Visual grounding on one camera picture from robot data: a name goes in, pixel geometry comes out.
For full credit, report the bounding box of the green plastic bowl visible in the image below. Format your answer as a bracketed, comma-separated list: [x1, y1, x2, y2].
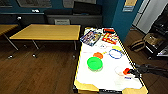
[86, 56, 105, 72]

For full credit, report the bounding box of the brown bag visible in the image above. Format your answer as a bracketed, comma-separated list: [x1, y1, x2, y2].
[129, 39, 146, 52]

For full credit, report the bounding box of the blue rimmed white bowl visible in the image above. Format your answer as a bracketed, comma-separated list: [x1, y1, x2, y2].
[108, 49, 124, 60]

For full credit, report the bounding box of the black wheeled cart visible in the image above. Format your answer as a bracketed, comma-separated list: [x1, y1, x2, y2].
[145, 21, 168, 60]

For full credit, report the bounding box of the cardboard box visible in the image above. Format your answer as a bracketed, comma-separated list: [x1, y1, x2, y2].
[143, 33, 162, 48]

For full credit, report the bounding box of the small orange bowl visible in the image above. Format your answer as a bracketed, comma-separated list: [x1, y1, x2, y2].
[92, 51, 104, 60]

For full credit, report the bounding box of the red orange snack box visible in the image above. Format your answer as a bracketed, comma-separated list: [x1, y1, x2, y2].
[101, 32, 118, 45]

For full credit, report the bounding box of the colourful items pile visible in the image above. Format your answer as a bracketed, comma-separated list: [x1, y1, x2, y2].
[79, 29, 103, 46]

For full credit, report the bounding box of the grey low cabinet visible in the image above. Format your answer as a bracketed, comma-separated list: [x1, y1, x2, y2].
[44, 13, 103, 28]

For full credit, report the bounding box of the dark interior window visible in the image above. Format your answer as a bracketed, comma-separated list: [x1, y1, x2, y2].
[0, 0, 14, 8]
[16, 0, 53, 9]
[63, 0, 98, 9]

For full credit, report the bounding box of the wooden office table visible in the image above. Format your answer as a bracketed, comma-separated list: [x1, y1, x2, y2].
[9, 23, 82, 60]

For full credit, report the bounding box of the yellow wall sign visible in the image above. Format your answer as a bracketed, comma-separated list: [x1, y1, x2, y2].
[122, 0, 138, 13]

